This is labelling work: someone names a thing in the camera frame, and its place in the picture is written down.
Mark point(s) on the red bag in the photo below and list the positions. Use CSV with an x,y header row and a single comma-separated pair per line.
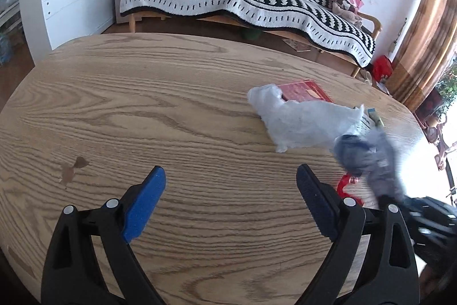
x,y
382,67

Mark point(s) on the green potted plant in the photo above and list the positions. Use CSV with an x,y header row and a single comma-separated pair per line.
x,y
448,83

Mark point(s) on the white labelled packet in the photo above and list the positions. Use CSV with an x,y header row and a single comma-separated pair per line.
x,y
367,121

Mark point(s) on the brown plush toy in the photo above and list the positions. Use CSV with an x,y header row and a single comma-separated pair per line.
x,y
348,13

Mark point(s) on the white plastic bag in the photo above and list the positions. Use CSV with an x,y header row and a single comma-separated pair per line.
x,y
303,122

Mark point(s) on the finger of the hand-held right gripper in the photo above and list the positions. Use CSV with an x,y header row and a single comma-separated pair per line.
x,y
405,203

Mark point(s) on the brown patterned curtain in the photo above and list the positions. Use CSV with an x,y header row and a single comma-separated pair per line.
x,y
425,40

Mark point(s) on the red black board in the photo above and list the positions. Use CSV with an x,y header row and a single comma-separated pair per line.
x,y
430,106

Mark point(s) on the pair of beige slippers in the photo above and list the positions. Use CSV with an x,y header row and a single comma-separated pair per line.
x,y
366,77

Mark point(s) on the red plastic piece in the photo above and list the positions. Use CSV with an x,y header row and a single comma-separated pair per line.
x,y
344,187

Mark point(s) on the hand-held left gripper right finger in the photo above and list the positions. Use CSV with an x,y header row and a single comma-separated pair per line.
x,y
317,205

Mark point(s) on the red book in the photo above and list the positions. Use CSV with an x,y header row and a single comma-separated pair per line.
x,y
303,92

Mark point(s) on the brown cardboard sheet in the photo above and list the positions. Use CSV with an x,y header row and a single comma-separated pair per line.
x,y
121,5

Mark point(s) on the white low table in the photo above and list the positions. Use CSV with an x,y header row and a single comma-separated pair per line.
x,y
9,13

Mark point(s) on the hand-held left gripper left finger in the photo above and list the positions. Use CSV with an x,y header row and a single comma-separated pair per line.
x,y
142,205

